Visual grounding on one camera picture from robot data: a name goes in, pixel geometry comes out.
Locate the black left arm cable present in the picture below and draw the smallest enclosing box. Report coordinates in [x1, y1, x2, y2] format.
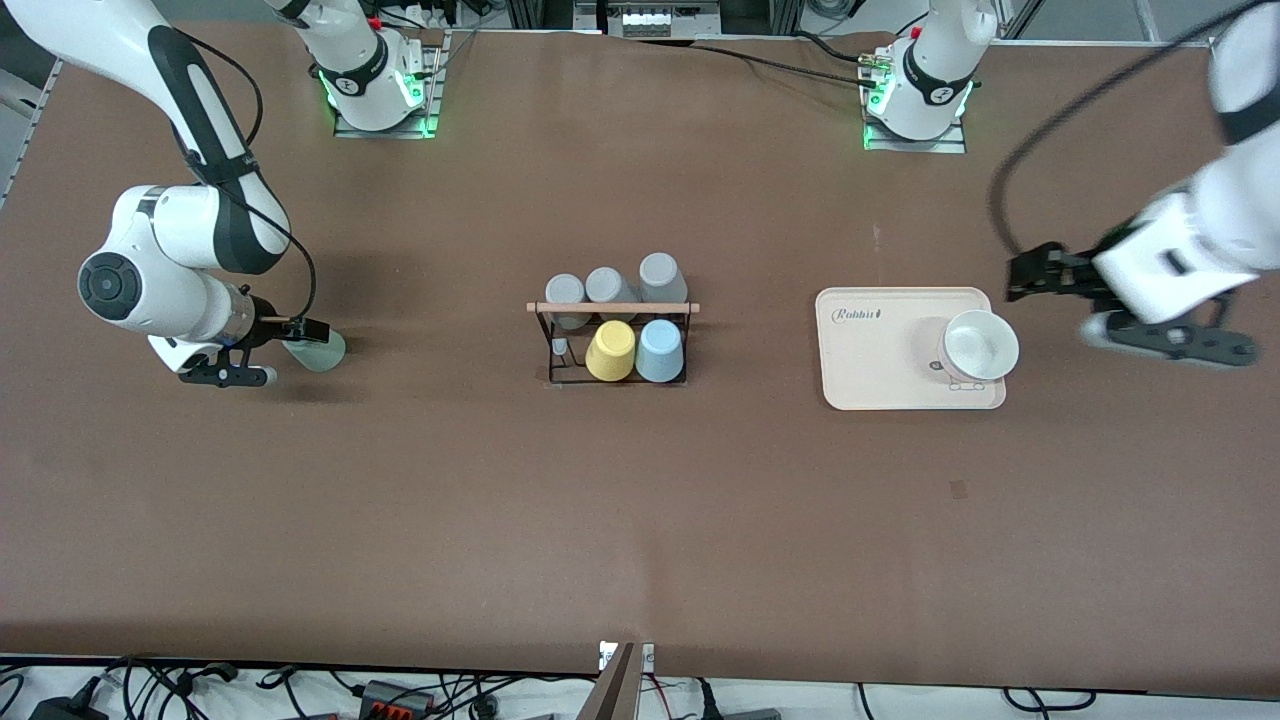
[988, 0, 1280, 259]

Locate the white power strip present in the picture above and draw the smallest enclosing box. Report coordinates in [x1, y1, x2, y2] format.
[605, 0, 723, 39]

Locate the black orange power strip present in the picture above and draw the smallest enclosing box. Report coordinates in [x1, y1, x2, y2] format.
[358, 680, 438, 718]

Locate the grey camera stand pole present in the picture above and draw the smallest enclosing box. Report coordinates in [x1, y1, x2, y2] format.
[578, 642, 641, 720]

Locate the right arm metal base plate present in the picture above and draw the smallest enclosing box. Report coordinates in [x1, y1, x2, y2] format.
[333, 30, 447, 140]

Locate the yellow cup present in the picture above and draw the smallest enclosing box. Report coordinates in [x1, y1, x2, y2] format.
[586, 320, 638, 383]

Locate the white bowl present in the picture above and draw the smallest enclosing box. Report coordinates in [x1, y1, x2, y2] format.
[937, 309, 1021, 386]

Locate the black power adapter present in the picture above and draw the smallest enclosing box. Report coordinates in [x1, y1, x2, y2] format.
[28, 695, 109, 720]

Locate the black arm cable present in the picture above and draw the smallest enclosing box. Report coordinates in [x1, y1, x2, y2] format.
[988, 0, 1280, 259]
[180, 30, 319, 323]

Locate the light blue cup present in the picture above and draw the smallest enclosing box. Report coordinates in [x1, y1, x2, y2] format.
[635, 318, 686, 384]

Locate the black wire cup rack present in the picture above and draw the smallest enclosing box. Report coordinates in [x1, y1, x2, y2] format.
[527, 300, 701, 389]

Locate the pale green cup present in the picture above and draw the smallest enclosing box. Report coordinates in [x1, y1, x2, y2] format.
[283, 326, 347, 374]

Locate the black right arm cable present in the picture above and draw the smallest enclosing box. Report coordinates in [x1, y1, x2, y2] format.
[180, 30, 319, 323]

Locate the black cable on table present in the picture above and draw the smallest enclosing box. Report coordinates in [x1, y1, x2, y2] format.
[640, 36, 873, 89]

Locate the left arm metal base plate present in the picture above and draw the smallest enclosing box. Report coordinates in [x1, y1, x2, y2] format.
[862, 48, 969, 155]

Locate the grey cup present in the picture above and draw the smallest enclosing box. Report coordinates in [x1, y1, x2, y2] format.
[638, 252, 690, 306]
[545, 273, 588, 331]
[585, 267, 642, 322]

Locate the beige rabbit print tray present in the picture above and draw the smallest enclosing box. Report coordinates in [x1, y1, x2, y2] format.
[815, 287, 1007, 412]

